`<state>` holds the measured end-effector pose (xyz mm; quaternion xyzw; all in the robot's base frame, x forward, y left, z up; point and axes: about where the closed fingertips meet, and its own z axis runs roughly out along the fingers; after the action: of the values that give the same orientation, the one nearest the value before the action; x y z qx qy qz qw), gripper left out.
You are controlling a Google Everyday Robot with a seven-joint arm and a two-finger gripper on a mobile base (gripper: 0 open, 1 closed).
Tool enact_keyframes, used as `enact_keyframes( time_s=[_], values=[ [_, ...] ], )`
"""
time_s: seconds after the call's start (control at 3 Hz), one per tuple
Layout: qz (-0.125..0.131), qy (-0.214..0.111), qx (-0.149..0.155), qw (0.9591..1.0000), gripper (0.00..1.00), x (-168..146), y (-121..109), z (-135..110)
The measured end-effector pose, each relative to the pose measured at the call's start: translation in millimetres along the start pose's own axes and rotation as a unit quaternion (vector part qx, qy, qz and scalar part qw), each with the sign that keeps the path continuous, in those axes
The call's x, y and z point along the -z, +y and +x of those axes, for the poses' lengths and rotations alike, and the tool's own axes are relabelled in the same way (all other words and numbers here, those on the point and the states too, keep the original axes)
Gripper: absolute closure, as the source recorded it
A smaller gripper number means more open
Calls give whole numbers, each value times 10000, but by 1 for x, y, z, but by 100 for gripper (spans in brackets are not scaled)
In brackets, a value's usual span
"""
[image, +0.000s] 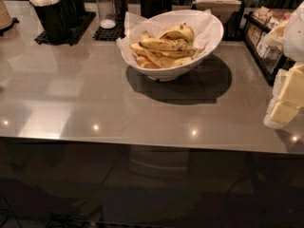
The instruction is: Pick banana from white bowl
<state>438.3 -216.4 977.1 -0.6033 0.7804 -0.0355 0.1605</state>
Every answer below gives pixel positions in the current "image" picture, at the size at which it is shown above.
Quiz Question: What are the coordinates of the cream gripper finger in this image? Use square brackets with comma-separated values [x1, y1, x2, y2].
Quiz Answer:
[264, 100, 300, 129]

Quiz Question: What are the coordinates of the spotted yellow banana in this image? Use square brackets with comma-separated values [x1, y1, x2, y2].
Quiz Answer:
[159, 23, 195, 44]

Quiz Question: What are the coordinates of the white paper bowl liner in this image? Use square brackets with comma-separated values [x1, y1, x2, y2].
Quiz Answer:
[117, 9, 223, 71]

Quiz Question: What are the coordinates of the white oval bowl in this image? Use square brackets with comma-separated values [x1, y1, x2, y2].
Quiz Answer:
[117, 9, 223, 82]

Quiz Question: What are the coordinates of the middle yellow banana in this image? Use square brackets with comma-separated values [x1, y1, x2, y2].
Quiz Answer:
[139, 38, 191, 51]

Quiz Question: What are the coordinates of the left small yellow banana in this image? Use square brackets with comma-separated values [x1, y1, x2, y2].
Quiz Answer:
[130, 43, 159, 69]

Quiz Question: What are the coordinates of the black sachet rack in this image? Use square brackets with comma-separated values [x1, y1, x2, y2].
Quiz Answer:
[243, 8, 295, 86]

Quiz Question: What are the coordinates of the black stirrer stick holder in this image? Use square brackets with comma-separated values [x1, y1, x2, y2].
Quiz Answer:
[140, 0, 172, 18]

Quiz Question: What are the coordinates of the glass pepper shaker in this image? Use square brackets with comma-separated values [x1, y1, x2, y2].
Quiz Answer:
[113, 0, 128, 21]

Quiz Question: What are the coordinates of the black rubber mat left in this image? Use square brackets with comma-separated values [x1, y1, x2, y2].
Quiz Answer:
[34, 10, 97, 47]

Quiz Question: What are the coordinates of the black cutlery holder rear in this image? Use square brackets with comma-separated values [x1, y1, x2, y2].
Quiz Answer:
[61, 0, 85, 25]

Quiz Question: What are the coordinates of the black cutlery holder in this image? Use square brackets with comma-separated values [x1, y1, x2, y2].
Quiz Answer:
[61, 0, 85, 25]
[34, 2, 70, 44]

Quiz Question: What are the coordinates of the black cutlery holder front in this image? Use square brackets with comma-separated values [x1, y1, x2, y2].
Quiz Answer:
[34, 2, 70, 44]

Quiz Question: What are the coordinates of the stack of paper cups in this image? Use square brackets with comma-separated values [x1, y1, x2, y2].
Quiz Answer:
[0, 0, 12, 29]

